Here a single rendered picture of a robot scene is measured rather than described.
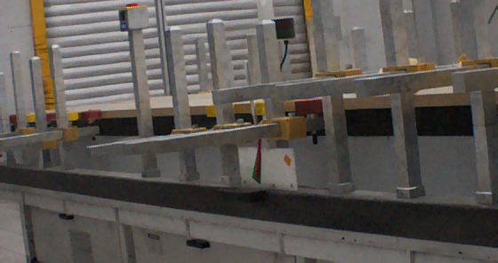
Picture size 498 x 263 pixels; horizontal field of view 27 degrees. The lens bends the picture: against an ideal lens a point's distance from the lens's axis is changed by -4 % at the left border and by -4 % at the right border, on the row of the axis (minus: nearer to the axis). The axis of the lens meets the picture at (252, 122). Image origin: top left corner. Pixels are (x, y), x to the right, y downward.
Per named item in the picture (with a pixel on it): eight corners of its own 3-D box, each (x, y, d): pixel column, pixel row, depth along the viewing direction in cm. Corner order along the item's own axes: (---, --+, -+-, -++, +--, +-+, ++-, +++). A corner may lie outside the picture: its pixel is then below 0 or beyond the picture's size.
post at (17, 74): (24, 166, 432) (12, 51, 430) (21, 166, 435) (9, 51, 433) (32, 165, 434) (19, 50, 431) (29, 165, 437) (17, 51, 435)
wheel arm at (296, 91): (285, 101, 197) (284, 82, 196) (276, 102, 200) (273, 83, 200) (484, 75, 222) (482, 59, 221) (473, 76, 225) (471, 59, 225)
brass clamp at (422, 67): (416, 90, 208) (413, 64, 208) (375, 92, 220) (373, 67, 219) (439, 87, 211) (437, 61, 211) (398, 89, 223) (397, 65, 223)
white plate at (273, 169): (295, 191, 252) (291, 148, 251) (240, 187, 274) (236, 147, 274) (298, 190, 252) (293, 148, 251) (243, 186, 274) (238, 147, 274)
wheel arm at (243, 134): (163, 157, 239) (160, 138, 239) (156, 156, 242) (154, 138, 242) (325, 132, 261) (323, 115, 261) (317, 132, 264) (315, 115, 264)
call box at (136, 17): (129, 32, 320) (126, 6, 320) (120, 34, 326) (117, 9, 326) (149, 30, 324) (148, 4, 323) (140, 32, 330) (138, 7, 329)
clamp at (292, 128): (289, 139, 252) (286, 118, 252) (259, 139, 264) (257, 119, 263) (309, 137, 255) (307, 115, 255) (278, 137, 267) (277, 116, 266)
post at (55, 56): (66, 174, 389) (51, 44, 387) (62, 174, 392) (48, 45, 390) (75, 173, 391) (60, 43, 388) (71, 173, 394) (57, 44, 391)
